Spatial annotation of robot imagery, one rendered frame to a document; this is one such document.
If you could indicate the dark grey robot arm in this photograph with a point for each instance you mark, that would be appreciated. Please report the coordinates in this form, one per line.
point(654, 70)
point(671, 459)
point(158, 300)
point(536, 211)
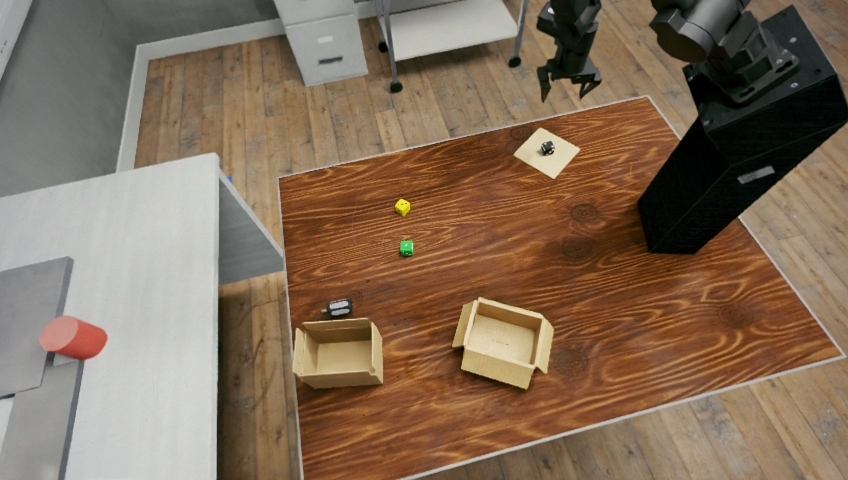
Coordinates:
point(745, 65)

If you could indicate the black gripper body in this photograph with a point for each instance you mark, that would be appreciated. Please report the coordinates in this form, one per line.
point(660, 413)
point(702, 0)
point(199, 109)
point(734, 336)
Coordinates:
point(572, 66)

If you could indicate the yellow die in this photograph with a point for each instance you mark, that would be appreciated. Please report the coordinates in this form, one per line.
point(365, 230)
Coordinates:
point(402, 207)

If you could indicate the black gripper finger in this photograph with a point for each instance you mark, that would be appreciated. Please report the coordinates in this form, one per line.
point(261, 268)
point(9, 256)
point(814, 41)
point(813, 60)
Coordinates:
point(590, 87)
point(546, 88)

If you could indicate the black die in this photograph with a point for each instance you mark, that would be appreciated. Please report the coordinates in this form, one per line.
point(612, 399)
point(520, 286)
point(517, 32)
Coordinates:
point(547, 148)

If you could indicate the beige mat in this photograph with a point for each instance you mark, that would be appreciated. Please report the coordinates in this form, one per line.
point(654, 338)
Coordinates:
point(551, 165)

